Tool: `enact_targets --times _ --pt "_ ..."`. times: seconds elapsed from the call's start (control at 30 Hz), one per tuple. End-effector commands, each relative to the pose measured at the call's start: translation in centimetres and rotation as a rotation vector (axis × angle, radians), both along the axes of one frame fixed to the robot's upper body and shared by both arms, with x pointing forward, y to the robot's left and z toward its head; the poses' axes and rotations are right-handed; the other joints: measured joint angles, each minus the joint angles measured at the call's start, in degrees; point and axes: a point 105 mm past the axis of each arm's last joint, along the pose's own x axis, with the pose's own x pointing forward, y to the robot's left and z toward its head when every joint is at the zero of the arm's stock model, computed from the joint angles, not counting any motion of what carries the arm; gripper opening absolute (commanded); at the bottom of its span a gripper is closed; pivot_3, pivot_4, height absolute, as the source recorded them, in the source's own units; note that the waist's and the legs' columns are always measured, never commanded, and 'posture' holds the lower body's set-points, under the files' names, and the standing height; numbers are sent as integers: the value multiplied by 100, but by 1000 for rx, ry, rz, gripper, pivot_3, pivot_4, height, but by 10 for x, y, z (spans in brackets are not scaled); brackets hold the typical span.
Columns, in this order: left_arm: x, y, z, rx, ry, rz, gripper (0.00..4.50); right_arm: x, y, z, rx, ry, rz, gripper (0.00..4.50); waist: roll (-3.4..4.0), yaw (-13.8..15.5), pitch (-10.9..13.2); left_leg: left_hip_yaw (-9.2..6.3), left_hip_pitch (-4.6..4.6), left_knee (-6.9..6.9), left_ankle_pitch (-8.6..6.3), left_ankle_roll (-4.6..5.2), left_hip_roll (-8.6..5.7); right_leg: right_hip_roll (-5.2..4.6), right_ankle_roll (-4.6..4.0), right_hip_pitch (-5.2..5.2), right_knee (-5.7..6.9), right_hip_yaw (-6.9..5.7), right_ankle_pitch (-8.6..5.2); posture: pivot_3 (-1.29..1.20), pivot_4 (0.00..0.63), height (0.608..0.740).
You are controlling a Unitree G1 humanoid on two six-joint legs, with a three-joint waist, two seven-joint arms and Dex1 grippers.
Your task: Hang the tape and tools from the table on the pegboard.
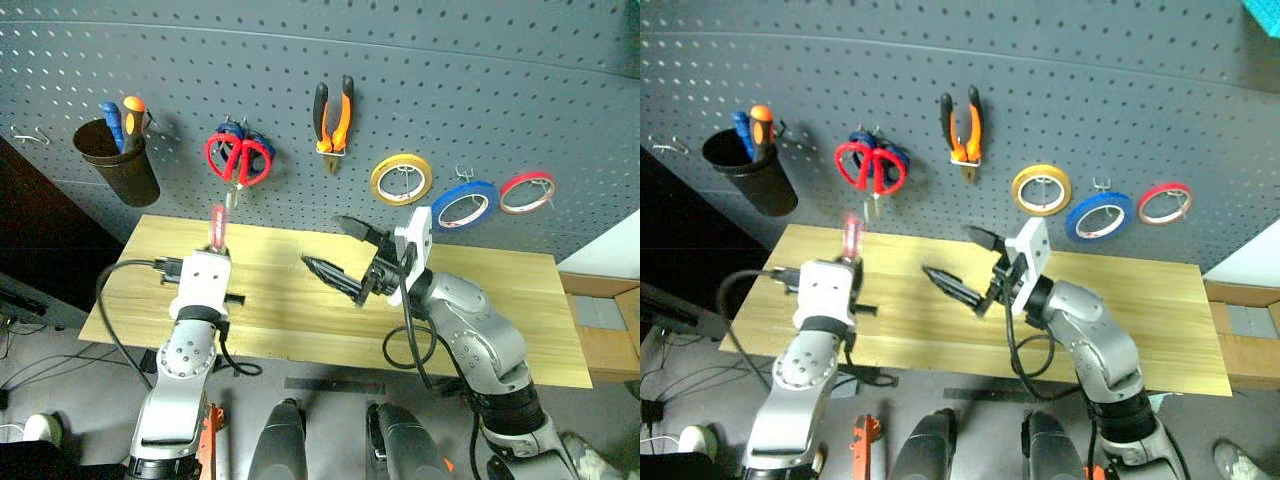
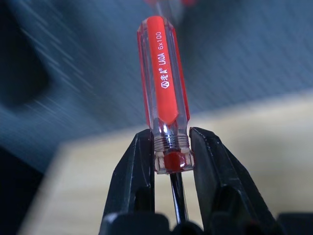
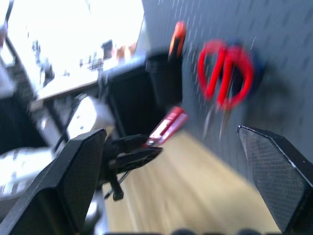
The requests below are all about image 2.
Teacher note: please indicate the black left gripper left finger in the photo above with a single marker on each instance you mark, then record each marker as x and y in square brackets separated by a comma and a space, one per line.
[133, 181]

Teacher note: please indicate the grey perforated pegboard panel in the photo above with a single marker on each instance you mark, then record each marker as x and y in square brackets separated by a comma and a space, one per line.
[244, 56]

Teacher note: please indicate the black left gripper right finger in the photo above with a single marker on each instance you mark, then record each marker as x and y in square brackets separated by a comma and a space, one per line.
[215, 176]

